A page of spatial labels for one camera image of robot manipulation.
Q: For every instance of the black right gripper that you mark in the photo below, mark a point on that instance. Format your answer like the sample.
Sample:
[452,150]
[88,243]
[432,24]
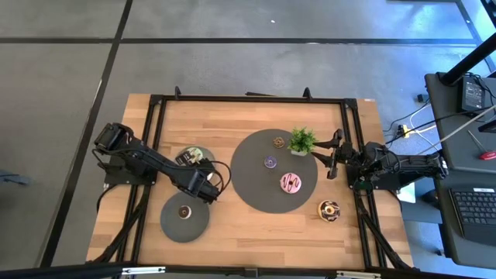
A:
[346,155]

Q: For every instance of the small purple glazed donut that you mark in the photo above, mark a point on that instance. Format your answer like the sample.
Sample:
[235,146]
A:
[270,162]

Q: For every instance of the small white chocolate donut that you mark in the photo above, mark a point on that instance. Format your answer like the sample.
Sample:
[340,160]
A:
[184,212]

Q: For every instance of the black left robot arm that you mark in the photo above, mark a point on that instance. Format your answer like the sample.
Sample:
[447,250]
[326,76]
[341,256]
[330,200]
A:
[155,159]

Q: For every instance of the large chocolate glazed yellow donut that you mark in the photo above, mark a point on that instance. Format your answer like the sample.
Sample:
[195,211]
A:
[329,211]

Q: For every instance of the yellow power strip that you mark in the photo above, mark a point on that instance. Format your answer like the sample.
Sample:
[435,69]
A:
[405,131]

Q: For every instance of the black electronic box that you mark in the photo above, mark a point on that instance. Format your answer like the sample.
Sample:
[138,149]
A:
[472,95]

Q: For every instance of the large pink glazed donut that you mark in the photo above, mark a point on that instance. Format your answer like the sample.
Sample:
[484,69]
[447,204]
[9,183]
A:
[290,183]

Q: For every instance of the green plant in white pot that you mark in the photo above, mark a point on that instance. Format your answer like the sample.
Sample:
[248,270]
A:
[301,141]

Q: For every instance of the black crossbar with silver brackets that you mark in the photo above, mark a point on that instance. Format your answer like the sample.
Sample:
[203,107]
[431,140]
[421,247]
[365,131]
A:
[77,270]

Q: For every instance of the black table frame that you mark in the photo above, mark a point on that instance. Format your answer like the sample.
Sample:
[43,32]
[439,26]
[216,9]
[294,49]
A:
[252,99]

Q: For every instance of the dark grey desk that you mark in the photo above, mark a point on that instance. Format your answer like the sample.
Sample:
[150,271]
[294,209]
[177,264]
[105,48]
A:
[438,116]

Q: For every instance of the black keyboard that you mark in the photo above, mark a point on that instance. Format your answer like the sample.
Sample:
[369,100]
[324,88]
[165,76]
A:
[476,213]

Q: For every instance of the large pale green striped donut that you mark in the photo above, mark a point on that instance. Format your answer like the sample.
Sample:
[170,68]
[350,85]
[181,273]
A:
[193,154]

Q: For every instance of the light grey rod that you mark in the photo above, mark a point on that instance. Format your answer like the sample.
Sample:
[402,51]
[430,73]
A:
[457,129]

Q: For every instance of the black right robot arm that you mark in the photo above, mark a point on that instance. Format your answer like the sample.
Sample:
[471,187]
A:
[403,164]

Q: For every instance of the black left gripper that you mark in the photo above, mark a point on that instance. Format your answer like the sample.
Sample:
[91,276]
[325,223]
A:
[199,183]

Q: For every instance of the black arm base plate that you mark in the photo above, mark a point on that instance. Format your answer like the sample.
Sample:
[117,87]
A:
[387,186]
[116,176]

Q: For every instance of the round grey woven placemat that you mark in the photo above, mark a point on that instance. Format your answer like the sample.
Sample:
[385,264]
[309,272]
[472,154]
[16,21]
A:
[252,182]

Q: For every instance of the white paper sheet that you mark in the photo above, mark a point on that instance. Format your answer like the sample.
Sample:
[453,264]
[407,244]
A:
[407,193]

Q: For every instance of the black pole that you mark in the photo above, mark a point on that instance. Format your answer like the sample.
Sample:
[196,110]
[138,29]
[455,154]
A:
[469,62]

